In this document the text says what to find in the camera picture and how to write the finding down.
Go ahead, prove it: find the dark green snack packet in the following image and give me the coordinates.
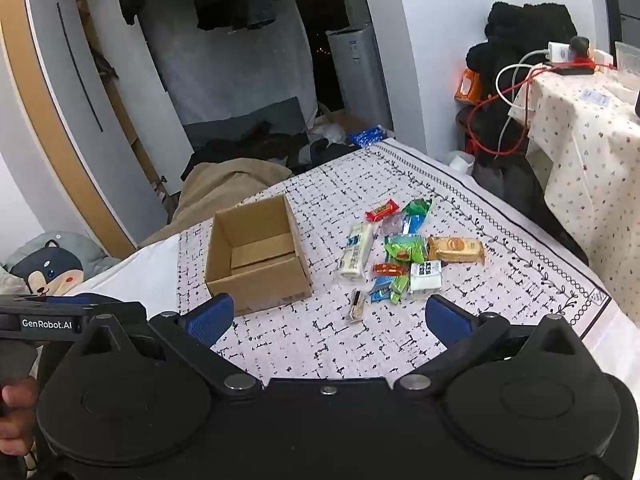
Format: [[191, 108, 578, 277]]
[[403, 198, 433, 220]]

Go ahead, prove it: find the dark clothes pile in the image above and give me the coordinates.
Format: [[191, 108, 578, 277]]
[[181, 120, 351, 177]]

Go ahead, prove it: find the black fluffy garment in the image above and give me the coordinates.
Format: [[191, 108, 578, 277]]
[[466, 1, 578, 106]]

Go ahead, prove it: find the blue patterned bag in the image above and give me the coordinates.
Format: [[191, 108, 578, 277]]
[[347, 126, 385, 148]]

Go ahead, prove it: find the white power strip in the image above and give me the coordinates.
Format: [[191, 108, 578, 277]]
[[547, 49, 615, 74]]

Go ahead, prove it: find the floral tablecloth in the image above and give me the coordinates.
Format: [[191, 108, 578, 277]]
[[507, 62, 640, 311]]

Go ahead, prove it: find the square white snack packet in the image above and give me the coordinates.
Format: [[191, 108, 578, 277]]
[[408, 260, 444, 295]]

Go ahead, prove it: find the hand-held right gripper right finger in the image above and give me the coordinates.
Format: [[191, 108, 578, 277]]
[[392, 294, 598, 401]]

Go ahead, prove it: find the small blue snack packet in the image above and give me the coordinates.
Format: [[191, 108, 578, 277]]
[[369, 275, 396, 304]]

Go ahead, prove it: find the golden cracker packet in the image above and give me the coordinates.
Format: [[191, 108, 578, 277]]
[[426, 235, 486, 265]]

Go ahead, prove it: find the small green snack packet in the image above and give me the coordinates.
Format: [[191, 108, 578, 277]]
[[389, 275, 411, 305]]

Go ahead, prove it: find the black and white printed blanket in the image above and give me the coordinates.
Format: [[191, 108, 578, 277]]
[[176, 139, 613, 378]]

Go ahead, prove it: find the white cable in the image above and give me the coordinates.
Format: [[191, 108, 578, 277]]
[[495, 49, 551, 157]]

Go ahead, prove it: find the white pillow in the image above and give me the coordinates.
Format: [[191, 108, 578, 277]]
[[65, 232, 182, 316]]

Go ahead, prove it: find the orange tissue box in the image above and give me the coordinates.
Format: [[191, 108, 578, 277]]
[[453, 68, 485, 105]]

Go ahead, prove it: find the red cable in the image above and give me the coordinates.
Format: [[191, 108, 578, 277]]
[[467, 56, 616, 157]]

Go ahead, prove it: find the person's left hand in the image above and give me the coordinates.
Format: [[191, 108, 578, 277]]
[[0, 375, 40, 457]]

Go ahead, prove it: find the dog face plush pillow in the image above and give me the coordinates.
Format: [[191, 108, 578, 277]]
[[6, 232, 121, 297]]

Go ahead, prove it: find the brown cardboard box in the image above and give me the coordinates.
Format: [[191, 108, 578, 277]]
[[204, 193, 314, 317]]

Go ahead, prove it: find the clear plastic container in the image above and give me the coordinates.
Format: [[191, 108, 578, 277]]
[[614, 40, 640, 73]]

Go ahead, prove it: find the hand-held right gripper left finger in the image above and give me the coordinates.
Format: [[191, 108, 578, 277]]
[[67, 293, 264, 402]]

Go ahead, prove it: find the grey wardrobe door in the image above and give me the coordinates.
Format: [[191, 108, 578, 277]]
[[0, 0, 170, 256]]

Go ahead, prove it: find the long white snack packet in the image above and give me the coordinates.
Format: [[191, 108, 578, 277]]
[[336, 222, 376, 285]]

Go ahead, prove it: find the red snack packet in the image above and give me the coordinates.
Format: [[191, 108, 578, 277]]
[[364, 199, 401, 223]]

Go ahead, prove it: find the white tall appliance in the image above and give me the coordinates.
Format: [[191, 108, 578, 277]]
[[326, 22, 393, 122]]

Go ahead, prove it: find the light green snack packet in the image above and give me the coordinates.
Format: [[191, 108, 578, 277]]
[[383, 234, 429, 265]]

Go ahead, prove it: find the beige blanket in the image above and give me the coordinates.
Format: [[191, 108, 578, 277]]
[[140, 158, 295, 247]]

